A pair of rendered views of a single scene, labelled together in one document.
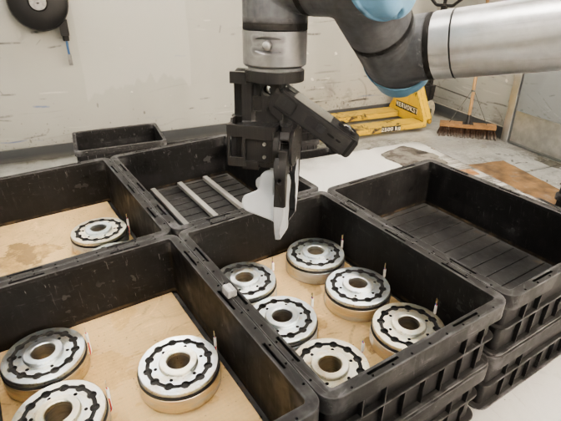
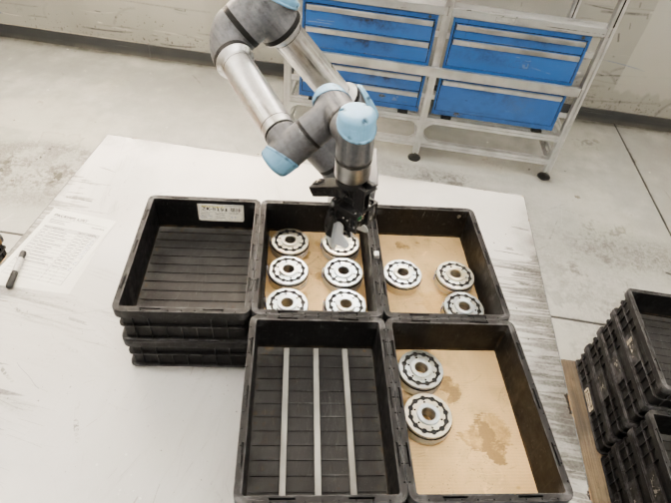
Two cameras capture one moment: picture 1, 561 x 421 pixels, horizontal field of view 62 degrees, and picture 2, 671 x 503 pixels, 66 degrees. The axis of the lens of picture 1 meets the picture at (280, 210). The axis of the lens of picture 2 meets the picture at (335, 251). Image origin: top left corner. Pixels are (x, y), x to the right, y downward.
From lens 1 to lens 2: 1.52 m
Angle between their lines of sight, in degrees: 104
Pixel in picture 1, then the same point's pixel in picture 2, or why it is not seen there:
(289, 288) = (316, 303)
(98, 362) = (436, 307)
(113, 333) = not seen: hidden behind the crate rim
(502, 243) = (149, 268)
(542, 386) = not seen: hidden behind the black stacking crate
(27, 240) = (489, 463)
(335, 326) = (313, 270)
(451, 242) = (178, 285)
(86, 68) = not seen: outside the picture
